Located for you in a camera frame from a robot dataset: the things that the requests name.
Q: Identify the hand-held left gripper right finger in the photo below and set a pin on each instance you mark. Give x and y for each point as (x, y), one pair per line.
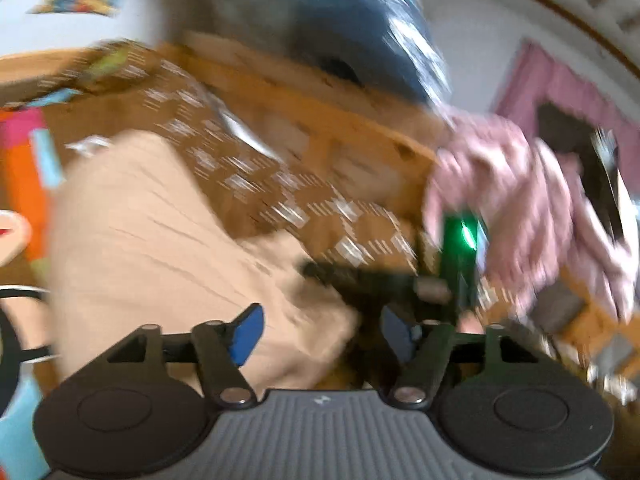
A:
(397, 336)

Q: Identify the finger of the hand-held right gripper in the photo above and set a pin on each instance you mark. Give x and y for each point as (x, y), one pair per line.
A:
(360, 275)

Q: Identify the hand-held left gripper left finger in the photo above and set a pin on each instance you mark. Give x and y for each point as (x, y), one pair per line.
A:
(248, 335)

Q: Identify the beige garment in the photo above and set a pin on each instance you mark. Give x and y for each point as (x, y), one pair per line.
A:
(150, 235)

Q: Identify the person's right forearm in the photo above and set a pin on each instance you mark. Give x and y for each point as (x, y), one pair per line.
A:
(525, 185)

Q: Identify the pink hanging cloth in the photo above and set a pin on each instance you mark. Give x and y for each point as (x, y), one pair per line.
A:
(565, 85)

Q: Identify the brown patterned cover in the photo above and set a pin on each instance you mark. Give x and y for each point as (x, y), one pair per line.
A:
(200, 125)

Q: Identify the colourful striped blanket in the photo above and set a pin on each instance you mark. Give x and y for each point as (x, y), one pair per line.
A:
(22, 160)

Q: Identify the wooden bed frame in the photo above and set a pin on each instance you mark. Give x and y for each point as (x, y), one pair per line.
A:
(350, 125)

